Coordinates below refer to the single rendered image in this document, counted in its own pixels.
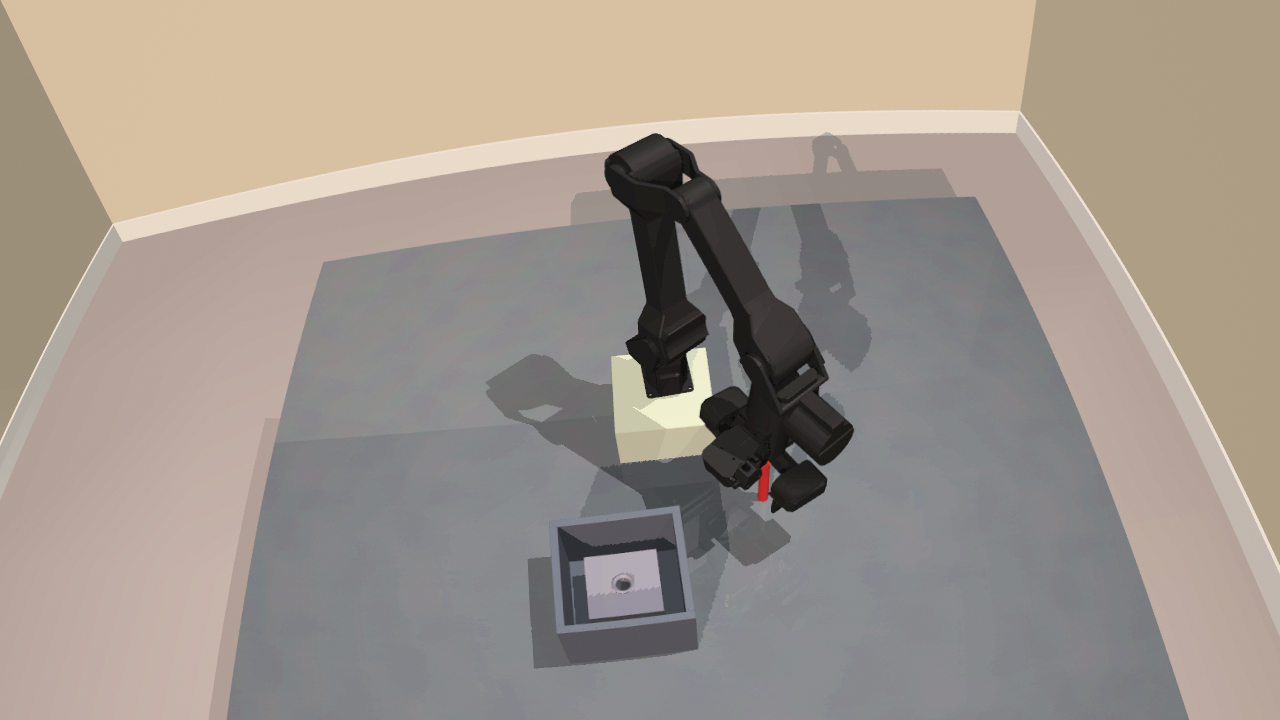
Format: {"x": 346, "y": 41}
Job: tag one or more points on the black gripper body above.
{"x": 799, "y": 483}

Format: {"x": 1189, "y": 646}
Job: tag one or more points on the red peg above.
{"x": 764, "y": 483}

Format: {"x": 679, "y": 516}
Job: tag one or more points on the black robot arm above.
{"x": 771, "y": 339}

